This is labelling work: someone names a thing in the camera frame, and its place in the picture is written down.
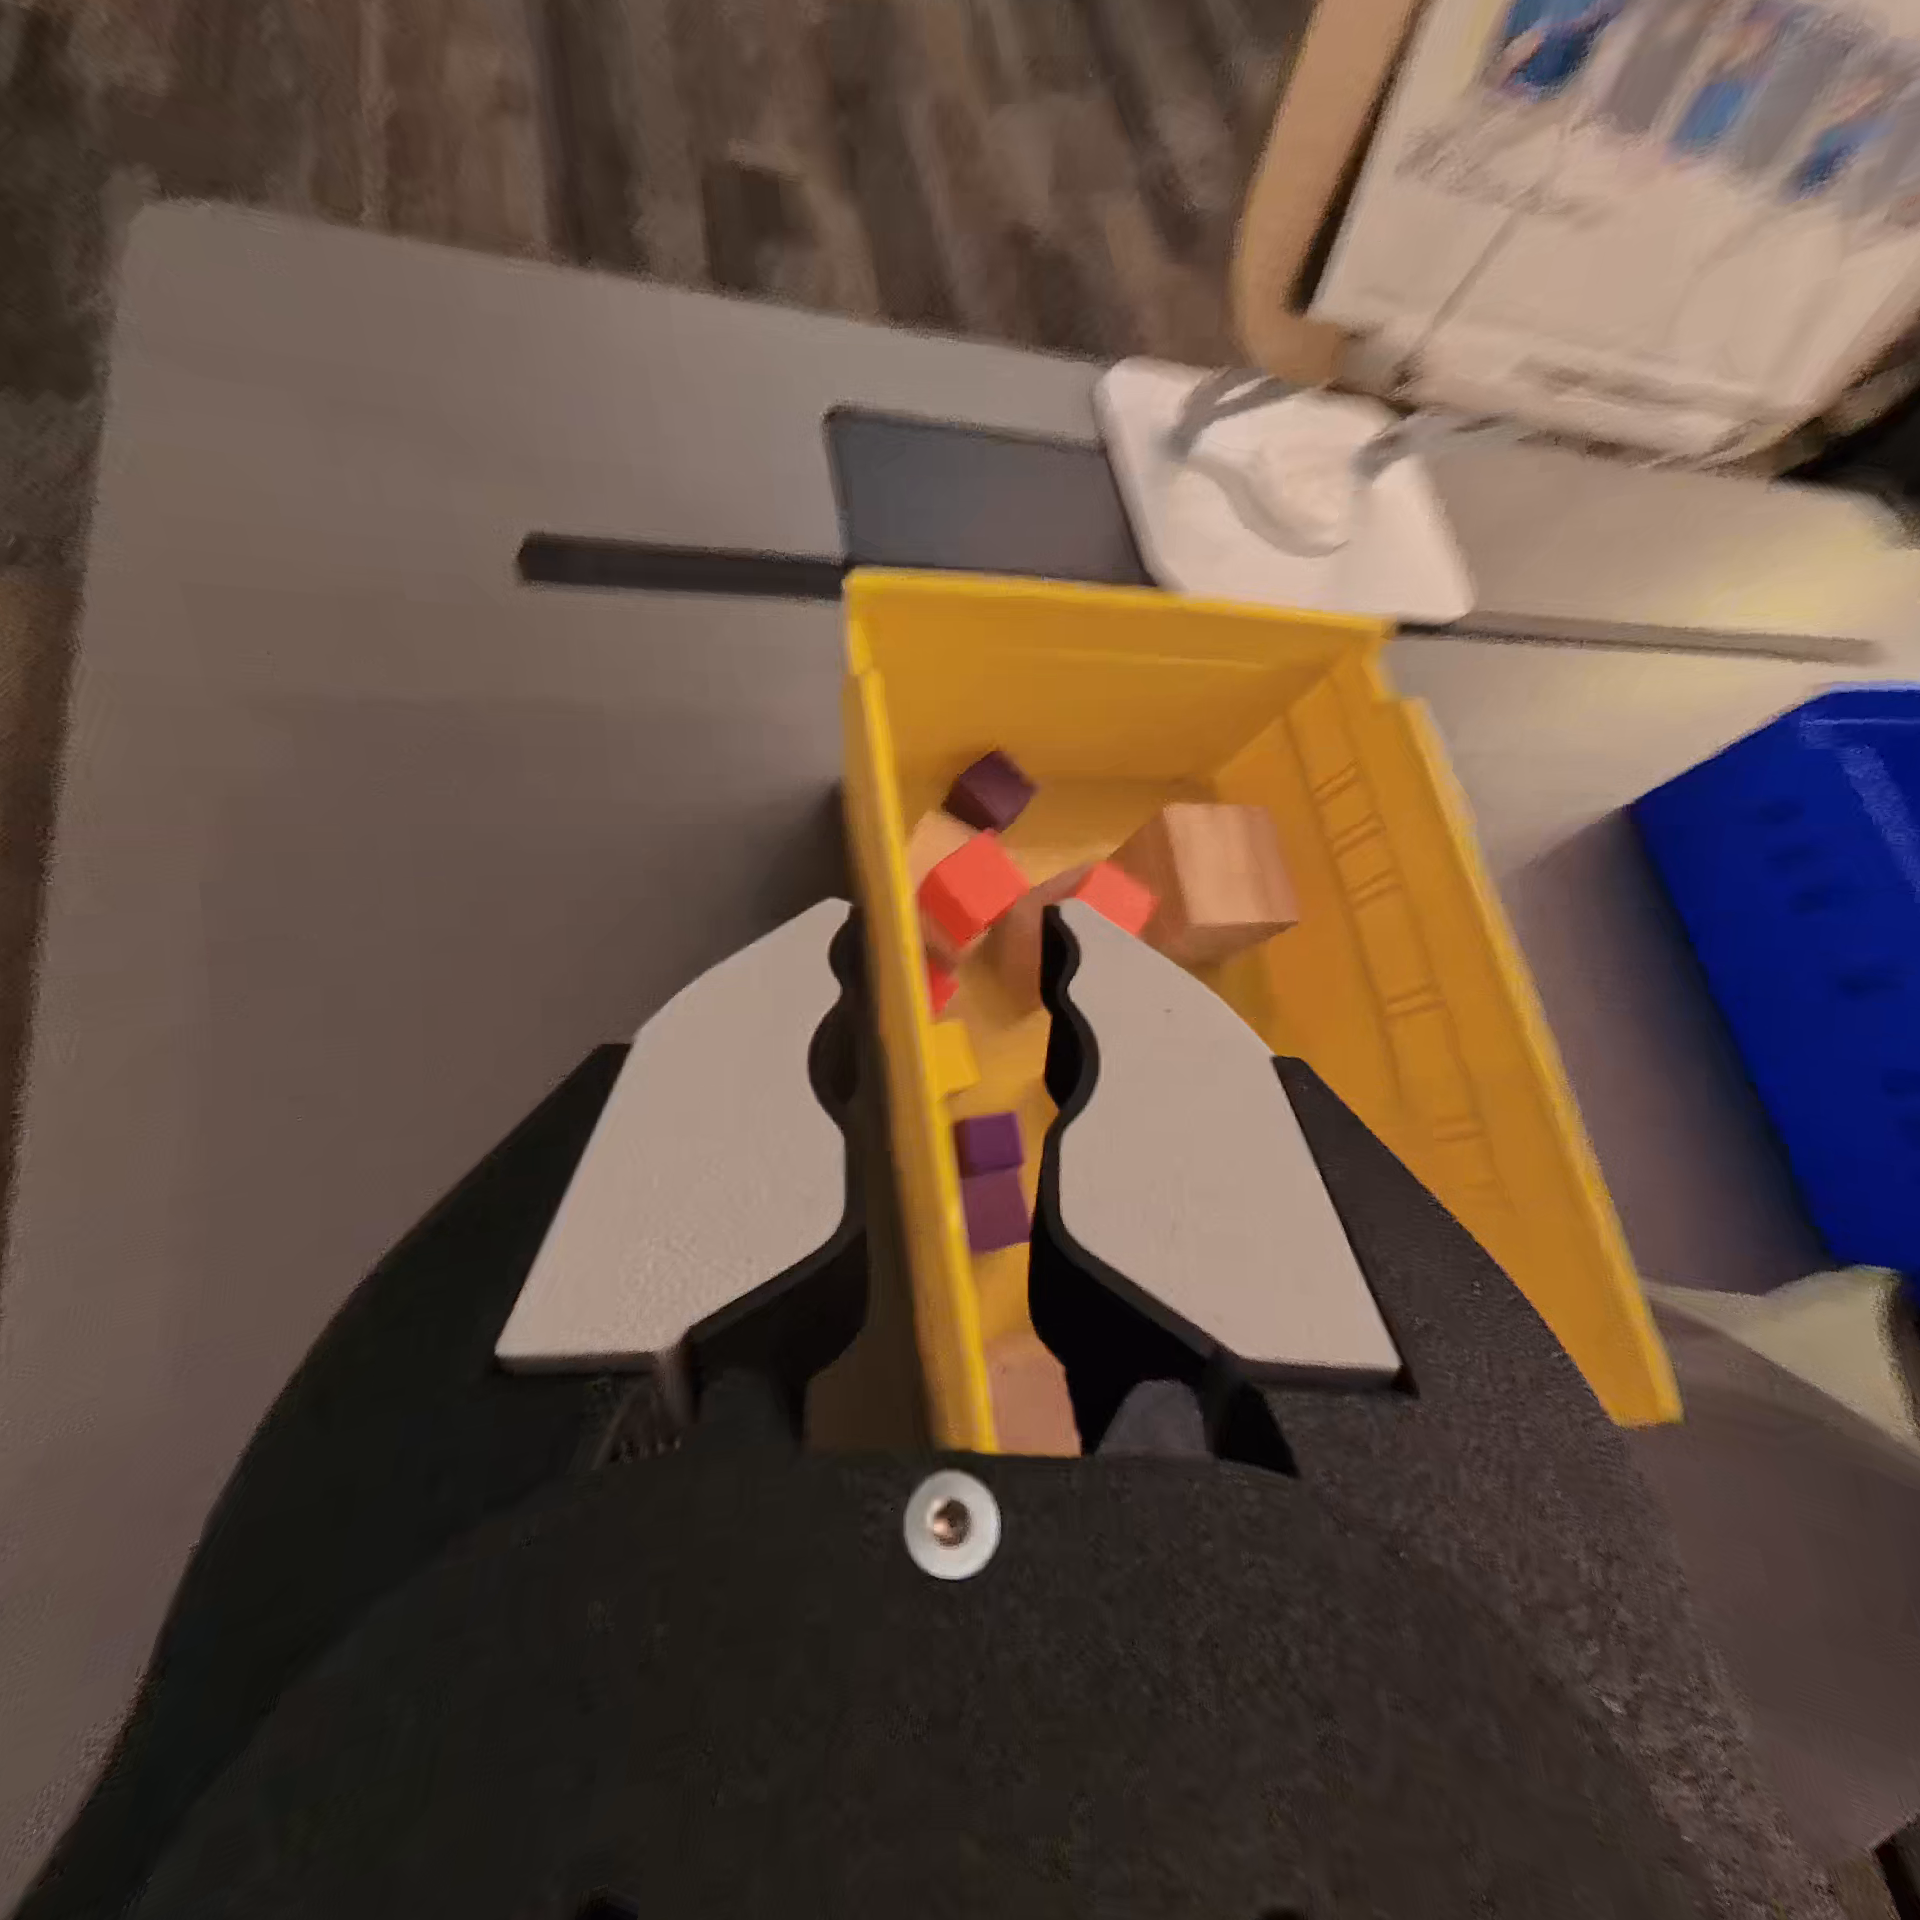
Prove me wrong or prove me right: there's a white board stand base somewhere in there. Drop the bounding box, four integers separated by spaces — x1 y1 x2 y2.
1092 356 1480 630

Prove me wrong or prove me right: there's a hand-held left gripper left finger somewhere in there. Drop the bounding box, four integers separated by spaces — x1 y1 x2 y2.
495 896 872 1441

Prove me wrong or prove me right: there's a pile of coloured wooden cubes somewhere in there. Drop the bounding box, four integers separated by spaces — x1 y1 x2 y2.
907 750 1300 1458

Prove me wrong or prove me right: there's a dark rectangular table plate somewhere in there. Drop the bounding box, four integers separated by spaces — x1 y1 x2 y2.
823 404 1159 590

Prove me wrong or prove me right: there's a blue plastic box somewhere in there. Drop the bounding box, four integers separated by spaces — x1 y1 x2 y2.
1632 682 1920 1300

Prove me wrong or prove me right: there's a yellow plastic box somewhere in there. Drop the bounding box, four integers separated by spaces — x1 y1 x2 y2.
836 565 1686 1458

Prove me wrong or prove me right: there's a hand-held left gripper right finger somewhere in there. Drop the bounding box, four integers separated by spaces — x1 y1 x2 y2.
1027 900 1405 1449

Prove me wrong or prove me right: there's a wooden board with instruction sheet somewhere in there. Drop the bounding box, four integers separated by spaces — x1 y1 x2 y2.
1230 0 1920 473

